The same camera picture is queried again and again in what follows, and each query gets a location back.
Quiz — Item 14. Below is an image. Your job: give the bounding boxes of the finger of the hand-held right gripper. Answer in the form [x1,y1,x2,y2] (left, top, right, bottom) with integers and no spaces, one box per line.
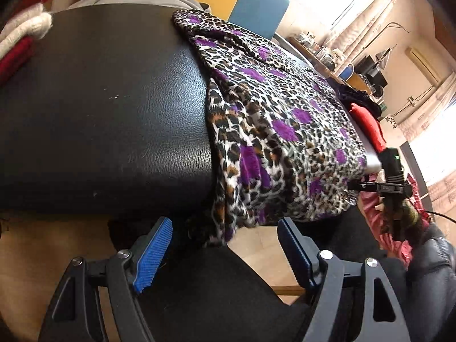
[347,181,383,193]

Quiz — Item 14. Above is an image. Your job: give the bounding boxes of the person's right hand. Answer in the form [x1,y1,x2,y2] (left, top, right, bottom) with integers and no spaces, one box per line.
[381,198,425,243]

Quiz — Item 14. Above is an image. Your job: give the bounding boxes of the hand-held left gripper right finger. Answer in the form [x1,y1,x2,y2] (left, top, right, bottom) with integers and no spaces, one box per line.
[277,217,412,342]

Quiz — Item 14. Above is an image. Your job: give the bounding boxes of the pale pink curtain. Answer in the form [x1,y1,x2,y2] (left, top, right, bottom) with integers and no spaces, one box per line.
[328,0,410,65]

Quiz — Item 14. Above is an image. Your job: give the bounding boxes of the blue round container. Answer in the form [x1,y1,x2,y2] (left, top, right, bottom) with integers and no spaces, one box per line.
[337,65,357,81]

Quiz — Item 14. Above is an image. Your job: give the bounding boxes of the row of small jars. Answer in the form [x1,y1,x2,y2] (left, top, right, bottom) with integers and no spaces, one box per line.
[296,30,357,72]

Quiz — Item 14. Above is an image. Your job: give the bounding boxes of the white knit folded garment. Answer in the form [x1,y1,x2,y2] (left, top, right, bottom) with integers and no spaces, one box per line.
[0,9,55,59]

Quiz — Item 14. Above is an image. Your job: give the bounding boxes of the dark purple cloth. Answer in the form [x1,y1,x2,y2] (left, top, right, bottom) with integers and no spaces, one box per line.
[335,82,383,122]

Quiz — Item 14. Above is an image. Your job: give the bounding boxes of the black desktop device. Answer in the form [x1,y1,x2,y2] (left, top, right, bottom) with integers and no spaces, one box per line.
[356,55,389,97]

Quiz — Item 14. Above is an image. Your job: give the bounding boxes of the grey yellow blue chair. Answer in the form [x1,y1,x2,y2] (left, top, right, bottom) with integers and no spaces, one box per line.
[82,0,289,40]

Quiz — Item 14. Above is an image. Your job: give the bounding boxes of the dark red folded garment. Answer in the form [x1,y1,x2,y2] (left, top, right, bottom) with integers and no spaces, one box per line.
[0,38,35,81]

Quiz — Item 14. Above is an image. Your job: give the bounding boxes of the leopard print floral garment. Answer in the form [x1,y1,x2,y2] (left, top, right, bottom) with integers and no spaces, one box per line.
[172,9,367,246]

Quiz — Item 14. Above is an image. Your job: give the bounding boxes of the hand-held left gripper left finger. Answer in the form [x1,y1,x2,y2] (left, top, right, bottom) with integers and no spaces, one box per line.
[37,217,173,342]

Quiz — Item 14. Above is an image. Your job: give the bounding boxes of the white patterned curtain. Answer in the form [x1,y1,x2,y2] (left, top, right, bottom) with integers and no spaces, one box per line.
[388,78,456,141]

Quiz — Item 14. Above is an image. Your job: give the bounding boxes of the person's black trousers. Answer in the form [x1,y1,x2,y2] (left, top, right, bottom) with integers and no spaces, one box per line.
[107,207,410,342]

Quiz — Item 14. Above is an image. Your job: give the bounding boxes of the wall air conditioner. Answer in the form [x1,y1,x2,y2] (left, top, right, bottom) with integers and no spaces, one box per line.
[406,46,440,82]

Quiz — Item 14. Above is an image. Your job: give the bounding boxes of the pink shiny cloth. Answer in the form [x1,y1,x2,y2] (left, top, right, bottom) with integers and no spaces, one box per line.
[356,171,435,260]

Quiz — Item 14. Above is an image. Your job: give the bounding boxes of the red cloth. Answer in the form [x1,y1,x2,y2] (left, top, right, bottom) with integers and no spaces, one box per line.
[349,103,389,154]

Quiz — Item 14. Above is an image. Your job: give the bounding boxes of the black cable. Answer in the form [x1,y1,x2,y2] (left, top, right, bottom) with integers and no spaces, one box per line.
[424,209,456,223]

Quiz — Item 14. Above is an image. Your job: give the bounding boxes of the wooden side shelf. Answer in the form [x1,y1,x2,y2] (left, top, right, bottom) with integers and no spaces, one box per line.
[285,36,389,97]

